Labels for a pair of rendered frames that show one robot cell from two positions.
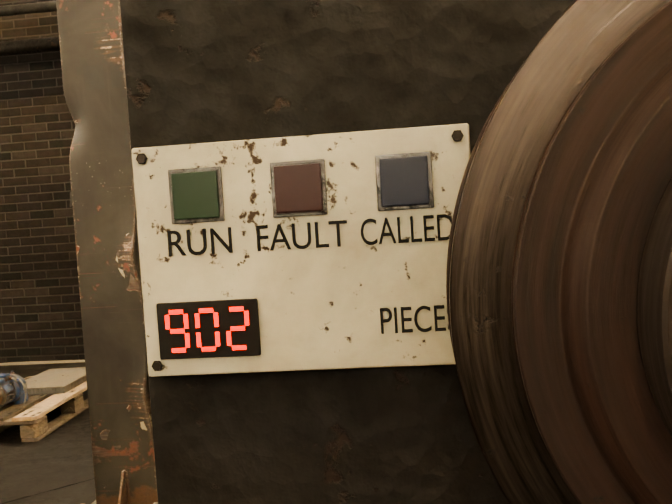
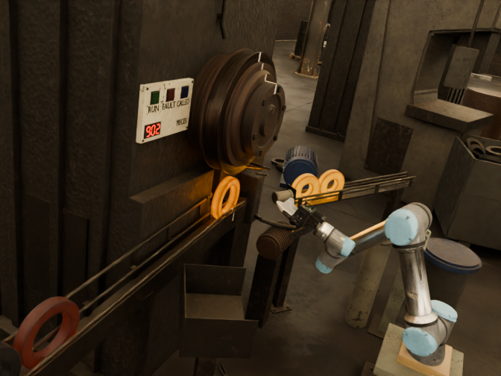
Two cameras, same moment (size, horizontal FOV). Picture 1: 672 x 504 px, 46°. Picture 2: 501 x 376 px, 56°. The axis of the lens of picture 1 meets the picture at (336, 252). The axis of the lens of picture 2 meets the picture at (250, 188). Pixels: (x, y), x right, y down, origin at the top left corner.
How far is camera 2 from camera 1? 1.41 m
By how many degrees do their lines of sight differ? 74
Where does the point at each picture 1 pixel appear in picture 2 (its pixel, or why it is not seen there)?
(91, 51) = not seen: outside the picture
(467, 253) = (221, 114)
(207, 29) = (155, 52)
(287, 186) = (170, 95)
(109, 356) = not seen: outside the picture
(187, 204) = (154, 100)
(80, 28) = not seen: outside the picture
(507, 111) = (229, 90)
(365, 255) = (177, 109)
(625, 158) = (244, 100)
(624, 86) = (241, 87)
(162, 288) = (145, 121)
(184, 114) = (148, 74)
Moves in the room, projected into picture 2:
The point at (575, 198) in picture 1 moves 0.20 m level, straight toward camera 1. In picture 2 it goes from (235, 105) to (283, 122)
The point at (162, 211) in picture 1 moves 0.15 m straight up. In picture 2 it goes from (148, 101) to (153, 51)
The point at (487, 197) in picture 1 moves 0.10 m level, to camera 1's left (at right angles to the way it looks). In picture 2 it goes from (224, 104) to (212, 110)
